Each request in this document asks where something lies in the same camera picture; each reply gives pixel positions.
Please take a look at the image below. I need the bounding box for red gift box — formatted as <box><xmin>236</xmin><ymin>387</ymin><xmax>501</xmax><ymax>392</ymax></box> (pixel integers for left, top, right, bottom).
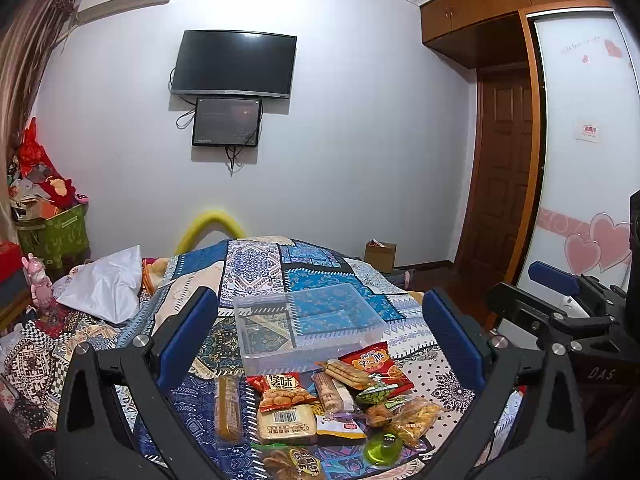
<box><xmin>0</xmin><ymin>242</ymin><xmax>23</xmax><ymax>283</ymax></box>

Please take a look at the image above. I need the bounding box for small black wall monitor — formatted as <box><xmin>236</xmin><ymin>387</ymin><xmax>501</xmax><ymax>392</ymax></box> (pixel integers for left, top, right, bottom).
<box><xmin>192</xmin><ymin>98</ymin><xmax>262</xmax><ymax>148</ymax></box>

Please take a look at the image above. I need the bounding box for white wardrobe sliding door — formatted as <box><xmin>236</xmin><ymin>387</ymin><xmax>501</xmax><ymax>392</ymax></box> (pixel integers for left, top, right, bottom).
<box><xmin>526</xmin><ymin>9</ymin><xmax>639</xmax><ymax>286</ymax></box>

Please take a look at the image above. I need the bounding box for black wall television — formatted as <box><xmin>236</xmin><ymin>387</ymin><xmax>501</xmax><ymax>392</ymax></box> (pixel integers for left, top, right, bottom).
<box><xmin>170</xmin><ymin>29</ymin><xmax>297</xmax><ymax>99</ymax></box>

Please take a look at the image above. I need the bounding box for pink toy figure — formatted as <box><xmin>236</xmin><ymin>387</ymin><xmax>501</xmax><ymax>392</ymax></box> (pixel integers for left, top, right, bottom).
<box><xmin>22</xmin><ymin>252</ymin><xmax>53</xmax><ymax>312</ymax></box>

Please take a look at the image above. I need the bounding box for wooden overhead cabinet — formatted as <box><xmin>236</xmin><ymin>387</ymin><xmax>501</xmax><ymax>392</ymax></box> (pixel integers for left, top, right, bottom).
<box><xmin>421</xmin><ymin>0</ymin><xmax>606</xmax><ymax>68</ymax></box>

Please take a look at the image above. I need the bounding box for green small snack packet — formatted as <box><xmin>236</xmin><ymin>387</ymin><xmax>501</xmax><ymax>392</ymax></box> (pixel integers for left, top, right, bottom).
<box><xmin>355</xmin><ymin>382</ymin><xmax>398</xmax><ymax>406</ymax></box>

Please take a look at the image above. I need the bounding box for brown wooden door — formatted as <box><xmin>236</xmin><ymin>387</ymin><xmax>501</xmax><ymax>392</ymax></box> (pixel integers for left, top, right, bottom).
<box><xmin>456</xmin><ymin>68</ymin><xmax>533</xmax><ymax>287</ymax></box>

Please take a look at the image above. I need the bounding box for yellow white snack packet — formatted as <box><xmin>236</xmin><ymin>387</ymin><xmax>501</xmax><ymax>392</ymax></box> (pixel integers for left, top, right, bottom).
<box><xmin>316</xmin><ymin>414</ymin><xmax>367</xmax><ymax>441</ymax></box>

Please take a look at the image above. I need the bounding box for blue patchwork bed cover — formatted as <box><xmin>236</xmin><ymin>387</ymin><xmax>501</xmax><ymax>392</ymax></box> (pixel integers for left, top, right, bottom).
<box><xmin>1</xmin><ymin>236</ymin><xmax>474</xmax><ymax>479</ymax></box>

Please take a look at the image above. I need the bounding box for small cardboard box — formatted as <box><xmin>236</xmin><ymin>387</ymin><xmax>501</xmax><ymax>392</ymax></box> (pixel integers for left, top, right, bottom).
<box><xmin>364</xmin><ymin>240</ymin><xmax>396</xmax><ymax>273</ymax></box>

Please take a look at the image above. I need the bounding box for clear plastic storage box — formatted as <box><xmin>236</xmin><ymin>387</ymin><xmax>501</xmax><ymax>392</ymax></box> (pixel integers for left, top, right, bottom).
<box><xmin>233</xmin><ymin>284</ymin><xmax>385</xmax><ymax>376</ymax></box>

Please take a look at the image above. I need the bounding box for striped brown curtain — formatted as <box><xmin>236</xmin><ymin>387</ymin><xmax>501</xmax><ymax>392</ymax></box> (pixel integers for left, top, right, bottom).
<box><xmin>1</xmin><ymin>0</ymin><xmax>76</xmax><ymax>242</ymax></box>

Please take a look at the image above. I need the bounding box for green jelly cup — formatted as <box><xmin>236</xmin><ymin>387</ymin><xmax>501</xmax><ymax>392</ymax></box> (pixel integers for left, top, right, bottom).
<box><xmin>363</xmin><ymin>431</ymin><xmax>404</xmax><ymax>467</ymax></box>

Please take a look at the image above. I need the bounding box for clear fried snack bag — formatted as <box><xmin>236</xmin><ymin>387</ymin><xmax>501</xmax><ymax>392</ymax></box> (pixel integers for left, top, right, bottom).
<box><xmin>388</xmin><ymin>398</ymin><xmax>442</xmax><ymax>448</ymax></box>

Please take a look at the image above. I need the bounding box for red peanut snack bag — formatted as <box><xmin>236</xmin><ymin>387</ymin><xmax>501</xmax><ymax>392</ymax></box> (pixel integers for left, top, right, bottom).
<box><xmin>246</xmin><ymin>372</ymin><xmax>317</xmax><ymax>413</ymax></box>

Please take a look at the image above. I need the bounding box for square bread cake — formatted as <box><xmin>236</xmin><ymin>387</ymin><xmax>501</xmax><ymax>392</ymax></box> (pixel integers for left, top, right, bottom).
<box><xmin>257</xmin><ymin>404</ymin><xmax>317</xmax><ymax>445</ymax></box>

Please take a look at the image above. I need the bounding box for green storage basket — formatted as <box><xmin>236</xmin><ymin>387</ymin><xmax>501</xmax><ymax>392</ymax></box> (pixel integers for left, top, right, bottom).
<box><xmin>15</xmin><ymin>205</ymin><xmax>90</xmax><ymax>270</ymax></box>

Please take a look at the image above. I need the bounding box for clear biscuit stick pack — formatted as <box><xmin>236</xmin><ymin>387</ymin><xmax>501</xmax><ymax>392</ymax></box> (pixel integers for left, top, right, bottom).
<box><xmin>311</xmin><ymin>372</ymin><xmax>355</xmax><ymax>416</ymax></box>

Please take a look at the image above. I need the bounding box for cat ear crisps bag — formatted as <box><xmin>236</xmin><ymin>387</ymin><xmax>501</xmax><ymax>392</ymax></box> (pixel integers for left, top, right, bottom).
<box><xmin>252</xmin><ymin>439</ymin><xmax>326</xmax><ymax>480</ymax></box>

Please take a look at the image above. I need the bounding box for yellow curved headboard tube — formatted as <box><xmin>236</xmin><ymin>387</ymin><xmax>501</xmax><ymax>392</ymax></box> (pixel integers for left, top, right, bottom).
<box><xmin>174</xmin><ymin>209</ymin><xmax>246</xmax><ymax>255</ymax></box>

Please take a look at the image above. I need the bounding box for white plastic bag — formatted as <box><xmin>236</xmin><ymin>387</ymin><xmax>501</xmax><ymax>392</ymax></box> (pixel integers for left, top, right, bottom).
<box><xmin>56</xmin><ymin>245</ymin><xmax>142</xmax><ymax>324</ymax></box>

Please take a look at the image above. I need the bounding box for red chip snack bag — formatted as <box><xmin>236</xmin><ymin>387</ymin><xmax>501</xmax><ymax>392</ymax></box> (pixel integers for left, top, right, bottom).
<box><xmin>340</xmin><ymin>341</ymin><xmax>414</xmax><ymax>396</ymax></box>

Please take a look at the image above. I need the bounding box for long brown wafer bar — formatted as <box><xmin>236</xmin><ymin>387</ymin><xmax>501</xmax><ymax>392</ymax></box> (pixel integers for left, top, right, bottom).
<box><xmin>214</xmin><ymin>376</ymin><xmax>243</xmax><ymax>444</ymax></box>

